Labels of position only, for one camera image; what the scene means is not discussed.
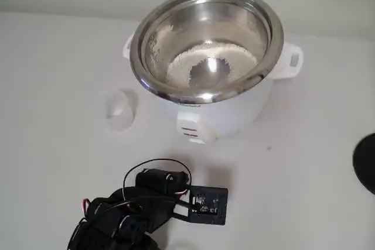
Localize translucent plastic measuring cup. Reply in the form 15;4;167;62
98;88;138;132

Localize white uncooked rice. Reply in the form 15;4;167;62
165;42;258;90

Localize white electric rice cooker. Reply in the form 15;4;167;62
122;0;304;145

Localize stainless steel inner pot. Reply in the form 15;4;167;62
137;0;275;101

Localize black round object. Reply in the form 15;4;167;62
353;133;375;195

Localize black camera board with mount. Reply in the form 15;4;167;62
171;185;229;226

